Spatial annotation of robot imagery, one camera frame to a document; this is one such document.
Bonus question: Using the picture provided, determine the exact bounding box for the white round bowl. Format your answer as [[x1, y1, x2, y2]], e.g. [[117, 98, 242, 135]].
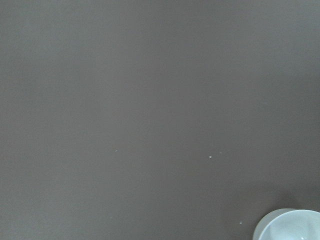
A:
[[252, 208, 320, 240]]

